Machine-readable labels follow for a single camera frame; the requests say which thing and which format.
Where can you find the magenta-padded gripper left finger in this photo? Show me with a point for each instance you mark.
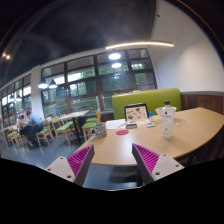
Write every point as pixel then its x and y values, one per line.
pixel 59 166

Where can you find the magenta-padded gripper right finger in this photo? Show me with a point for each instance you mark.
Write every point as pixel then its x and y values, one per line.
pixel 165 165

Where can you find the clear plastic water bottle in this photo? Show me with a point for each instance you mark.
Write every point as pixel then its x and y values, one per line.
pixel 167 125

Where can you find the group of green-seated wooden chairs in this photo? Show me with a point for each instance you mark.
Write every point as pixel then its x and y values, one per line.
pixel 65 128

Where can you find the small white flat device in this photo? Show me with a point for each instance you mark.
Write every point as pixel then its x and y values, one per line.
pixel 150 125

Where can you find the person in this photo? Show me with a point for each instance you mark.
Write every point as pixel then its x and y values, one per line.
pixel 22 122
pixel 34 125

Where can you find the small blue-capped tube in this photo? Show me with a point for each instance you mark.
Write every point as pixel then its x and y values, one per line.
pixel 151 117

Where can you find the dark wallet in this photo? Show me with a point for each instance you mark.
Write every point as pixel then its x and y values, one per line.
pixel 131 125

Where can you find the light wooden dining table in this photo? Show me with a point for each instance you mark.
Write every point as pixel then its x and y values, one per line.
pixel 74 115

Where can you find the flat round red coaster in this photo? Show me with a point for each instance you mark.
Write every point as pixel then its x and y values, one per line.
pixel 122 132

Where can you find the grey patterned mug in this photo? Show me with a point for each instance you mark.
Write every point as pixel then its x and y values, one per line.
pixel 100 130

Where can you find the white bowl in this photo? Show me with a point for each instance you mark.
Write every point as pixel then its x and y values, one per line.
pixel 158 110

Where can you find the sticker-covered tablet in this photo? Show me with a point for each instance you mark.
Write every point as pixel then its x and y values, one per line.
pixel 136 113

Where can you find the white paper sheet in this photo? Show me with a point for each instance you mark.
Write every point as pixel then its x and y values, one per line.
pixel 115 124

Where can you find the green upholstered bench back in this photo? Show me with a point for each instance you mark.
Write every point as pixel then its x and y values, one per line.
pixel 146 98

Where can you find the group of black pendant lamps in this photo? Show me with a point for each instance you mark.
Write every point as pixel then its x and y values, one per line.
pixel 43 84

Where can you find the round white ceiling lamp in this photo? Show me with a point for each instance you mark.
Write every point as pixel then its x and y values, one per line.
pixel 114 56

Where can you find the curved linear ceiling light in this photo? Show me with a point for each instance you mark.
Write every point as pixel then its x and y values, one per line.
pixel 140 44

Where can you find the dark-framed window wall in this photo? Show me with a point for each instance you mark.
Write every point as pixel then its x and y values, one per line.
pixel 86 88

